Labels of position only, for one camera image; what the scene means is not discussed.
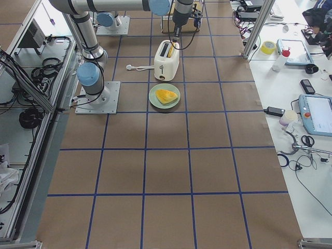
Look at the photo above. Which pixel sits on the black power adapter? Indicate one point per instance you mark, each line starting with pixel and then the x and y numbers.
pixel 274 111

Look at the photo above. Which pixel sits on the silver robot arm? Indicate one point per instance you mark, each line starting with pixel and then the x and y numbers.
pixel 79 17
pixel 109 20

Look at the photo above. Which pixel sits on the triangular bread on plate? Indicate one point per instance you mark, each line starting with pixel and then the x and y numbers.
pixel 166 96

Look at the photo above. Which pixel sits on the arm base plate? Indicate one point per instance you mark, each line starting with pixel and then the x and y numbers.
pixel 120 27
pixel 106 103

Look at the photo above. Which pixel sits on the white paper cup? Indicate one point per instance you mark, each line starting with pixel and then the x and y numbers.
pixel 288 117

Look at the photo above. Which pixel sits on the yellow tape roll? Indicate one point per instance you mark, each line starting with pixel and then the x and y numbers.
pixel 268 47

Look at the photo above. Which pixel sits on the white two-slot toaster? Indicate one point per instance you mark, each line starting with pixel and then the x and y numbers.
pixel 166 68

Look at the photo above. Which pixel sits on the blue teach pendant near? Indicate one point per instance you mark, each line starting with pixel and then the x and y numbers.
pixel 315 111

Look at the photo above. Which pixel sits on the black scissors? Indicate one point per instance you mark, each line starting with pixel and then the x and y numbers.
pixel 308 140

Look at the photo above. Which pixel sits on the green round plate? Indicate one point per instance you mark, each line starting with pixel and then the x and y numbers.
pixel 154 101

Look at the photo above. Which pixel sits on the wire basket with wood board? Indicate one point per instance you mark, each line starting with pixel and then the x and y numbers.
pixel 167 25

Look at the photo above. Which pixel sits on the aluminium frame post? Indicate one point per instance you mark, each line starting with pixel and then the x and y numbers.
pixel 265 10

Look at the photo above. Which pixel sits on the blue teach pendant far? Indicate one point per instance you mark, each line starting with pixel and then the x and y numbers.
pixel 299 54

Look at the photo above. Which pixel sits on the bread slice in toaster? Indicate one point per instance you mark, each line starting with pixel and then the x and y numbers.
pixel 172 47

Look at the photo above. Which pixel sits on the blue teach pendant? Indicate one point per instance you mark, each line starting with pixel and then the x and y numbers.
pixel 315 111
pixel 299 54

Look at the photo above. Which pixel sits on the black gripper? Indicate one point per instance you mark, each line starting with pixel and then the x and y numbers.
pixel 179 17

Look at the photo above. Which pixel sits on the white bottle red cap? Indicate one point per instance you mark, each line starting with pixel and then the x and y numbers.
pixel 281 60

